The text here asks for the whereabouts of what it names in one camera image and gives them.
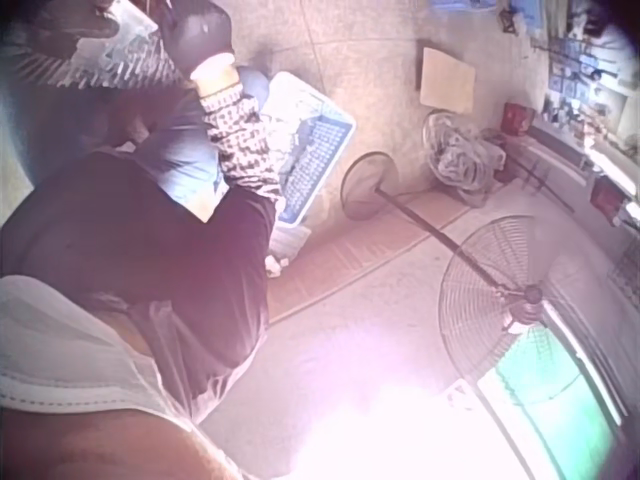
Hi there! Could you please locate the person's right hand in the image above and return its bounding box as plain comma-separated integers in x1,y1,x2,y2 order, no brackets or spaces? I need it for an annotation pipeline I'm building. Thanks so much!
151,0,236,76

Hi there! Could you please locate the dark red box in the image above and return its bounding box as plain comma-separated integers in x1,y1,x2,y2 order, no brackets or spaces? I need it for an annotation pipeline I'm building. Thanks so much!
589,174,627,214

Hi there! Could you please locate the small fan wrapped in plastic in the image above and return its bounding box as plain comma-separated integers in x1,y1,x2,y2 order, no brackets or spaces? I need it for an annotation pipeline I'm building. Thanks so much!
421,108,507,207

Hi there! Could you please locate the brown woven floor mat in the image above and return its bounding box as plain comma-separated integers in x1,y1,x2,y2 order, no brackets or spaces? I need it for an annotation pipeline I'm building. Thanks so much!
267,187,477,327

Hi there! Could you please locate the thin black rod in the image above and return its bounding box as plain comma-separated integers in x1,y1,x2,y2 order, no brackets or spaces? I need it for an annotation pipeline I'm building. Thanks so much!
504,144,577,214

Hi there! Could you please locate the pedestal fan with round base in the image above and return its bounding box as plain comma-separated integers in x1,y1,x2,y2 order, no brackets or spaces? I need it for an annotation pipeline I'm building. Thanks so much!
339,151,569,397

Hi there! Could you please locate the pale blue toothed plastic rack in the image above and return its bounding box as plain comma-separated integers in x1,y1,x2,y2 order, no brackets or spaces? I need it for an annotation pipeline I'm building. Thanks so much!
12,9,187,91

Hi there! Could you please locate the tan cardboard sheet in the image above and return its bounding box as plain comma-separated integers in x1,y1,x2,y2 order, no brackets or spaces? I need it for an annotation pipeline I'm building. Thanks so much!
418,45,477,109

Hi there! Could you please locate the window with white frame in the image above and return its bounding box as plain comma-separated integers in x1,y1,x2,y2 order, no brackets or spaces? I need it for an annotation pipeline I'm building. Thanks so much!
473,299,632,480

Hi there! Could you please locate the blue plastic laundry basket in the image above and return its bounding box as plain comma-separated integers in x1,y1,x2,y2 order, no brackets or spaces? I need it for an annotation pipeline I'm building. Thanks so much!
259,69,359,229

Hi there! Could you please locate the cluttered wall shelf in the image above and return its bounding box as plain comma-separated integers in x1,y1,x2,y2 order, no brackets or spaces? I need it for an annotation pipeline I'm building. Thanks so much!
499,0,640,169

